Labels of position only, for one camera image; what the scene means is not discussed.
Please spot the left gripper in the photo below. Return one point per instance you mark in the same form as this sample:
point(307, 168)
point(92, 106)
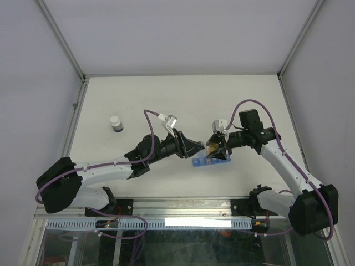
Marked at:
point(184, 147)

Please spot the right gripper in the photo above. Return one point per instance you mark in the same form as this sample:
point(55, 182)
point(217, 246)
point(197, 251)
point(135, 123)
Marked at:
point(219, 154)

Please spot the clear bottle orange pills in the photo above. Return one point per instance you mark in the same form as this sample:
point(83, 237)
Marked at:
point(211, 147)

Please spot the blue weekly pill organizer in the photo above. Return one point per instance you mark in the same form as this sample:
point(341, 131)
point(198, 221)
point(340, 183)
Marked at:
point(200, 160)

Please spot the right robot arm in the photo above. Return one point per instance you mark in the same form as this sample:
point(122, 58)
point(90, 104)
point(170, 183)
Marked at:
point(310, 205)

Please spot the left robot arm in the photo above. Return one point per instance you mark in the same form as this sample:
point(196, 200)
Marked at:
point(69, 184)

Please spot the white capped pill bottle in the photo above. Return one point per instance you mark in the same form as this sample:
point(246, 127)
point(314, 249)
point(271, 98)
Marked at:
point(116, 124)

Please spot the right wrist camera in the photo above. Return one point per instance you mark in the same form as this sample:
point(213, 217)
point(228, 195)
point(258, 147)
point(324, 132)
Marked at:
point(220, 127)

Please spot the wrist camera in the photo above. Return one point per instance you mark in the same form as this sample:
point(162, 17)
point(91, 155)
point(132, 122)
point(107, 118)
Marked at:
point(168, 122)
point(220, 127)

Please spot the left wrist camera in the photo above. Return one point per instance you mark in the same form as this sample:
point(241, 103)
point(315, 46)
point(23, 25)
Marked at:
point(168, 122)

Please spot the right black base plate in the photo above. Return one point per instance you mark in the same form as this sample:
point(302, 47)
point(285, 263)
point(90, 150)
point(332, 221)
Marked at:
point(247, 207)

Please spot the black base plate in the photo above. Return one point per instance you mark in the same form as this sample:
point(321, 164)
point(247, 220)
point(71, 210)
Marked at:
point(247, 207)
point(121, 207)

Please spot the aluminium mounting rail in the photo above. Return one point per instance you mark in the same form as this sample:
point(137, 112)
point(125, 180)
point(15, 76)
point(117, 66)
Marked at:
point(164, 207)

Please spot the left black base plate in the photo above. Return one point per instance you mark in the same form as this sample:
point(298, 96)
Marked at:
point(121, 207)

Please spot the grey slotted cable duct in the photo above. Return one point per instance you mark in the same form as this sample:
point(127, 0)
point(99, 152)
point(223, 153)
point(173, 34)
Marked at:
point(151, 224)

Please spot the left aluminium frame post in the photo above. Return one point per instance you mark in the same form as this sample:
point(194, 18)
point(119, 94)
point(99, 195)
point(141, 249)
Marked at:
point(54, 27)

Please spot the aluminium frame post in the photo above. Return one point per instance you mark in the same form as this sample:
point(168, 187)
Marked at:
point(54, 27)
point(301, 36)

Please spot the right aluminium frame post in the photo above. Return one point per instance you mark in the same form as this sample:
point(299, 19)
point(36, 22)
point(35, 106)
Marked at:
point(301, 36)

